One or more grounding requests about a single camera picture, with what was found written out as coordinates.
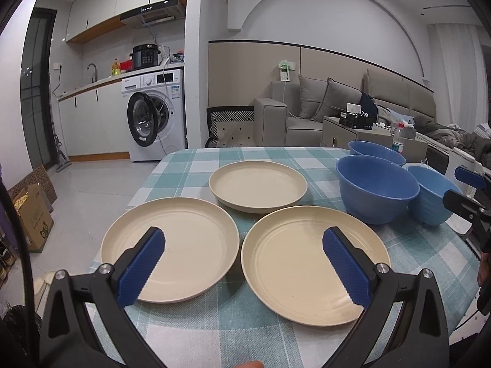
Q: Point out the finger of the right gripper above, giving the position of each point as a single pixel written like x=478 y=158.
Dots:
x=465 y=207
x=471 y=178

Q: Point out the kitchen faucet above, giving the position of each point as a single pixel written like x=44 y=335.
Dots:
x=93 y=68

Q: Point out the wall socket with charger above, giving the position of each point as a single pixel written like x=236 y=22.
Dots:
x=285 y=68

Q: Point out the cream slipper right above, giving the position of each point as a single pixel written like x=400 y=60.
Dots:
x=49 y=277

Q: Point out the black organizer box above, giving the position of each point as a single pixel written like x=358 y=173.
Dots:
x=353 y=117

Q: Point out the yellow oil bottle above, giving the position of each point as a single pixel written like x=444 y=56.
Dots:
x=115 y=68

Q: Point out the blue bowl back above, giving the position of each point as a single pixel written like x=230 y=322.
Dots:
x=361 y=147

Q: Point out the light blue ribbed bowl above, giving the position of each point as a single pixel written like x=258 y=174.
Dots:
x=428 y=207

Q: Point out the grey side cabinet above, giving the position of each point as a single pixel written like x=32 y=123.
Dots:
x=337 y=135

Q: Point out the cream plate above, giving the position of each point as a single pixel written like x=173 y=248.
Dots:
x=253 y=186
x=283 y=261
x=202 y=243

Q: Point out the clear plastic bottle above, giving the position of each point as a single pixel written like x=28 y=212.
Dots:
x=398 y=142

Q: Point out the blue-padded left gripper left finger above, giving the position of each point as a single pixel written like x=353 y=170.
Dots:
x=68 y=337

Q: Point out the white washing machine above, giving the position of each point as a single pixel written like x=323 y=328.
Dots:
x=155 y=114

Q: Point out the grey throw pillow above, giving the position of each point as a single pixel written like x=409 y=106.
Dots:
x=337 y=96

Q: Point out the cream plate back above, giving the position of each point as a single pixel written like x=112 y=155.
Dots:
x=253 y=186

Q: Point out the cream slipper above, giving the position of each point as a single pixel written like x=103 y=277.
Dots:
x=49 y=277
x=38 y=287

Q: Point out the operator thumb tip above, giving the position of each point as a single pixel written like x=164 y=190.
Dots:
x=251 y=364

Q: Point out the black pressure cooker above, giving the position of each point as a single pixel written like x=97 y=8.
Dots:
x=145 y=56

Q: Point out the cardboard box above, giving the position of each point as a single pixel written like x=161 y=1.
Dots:
x=34 y=216

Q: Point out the cream slipper left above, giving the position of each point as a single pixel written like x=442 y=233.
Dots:
x=38 y=287

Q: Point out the large blue bowl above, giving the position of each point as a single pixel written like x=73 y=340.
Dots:
x=373 y=189

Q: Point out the range hood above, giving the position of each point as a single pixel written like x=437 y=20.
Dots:
x=153 y=14

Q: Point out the black patterned rug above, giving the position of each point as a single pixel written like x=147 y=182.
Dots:
x=230 y=126

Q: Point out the grey sofa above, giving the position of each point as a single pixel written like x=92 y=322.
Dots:
x=284 y=118

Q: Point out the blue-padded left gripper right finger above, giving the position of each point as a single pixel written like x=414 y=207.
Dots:
x=420 y=335

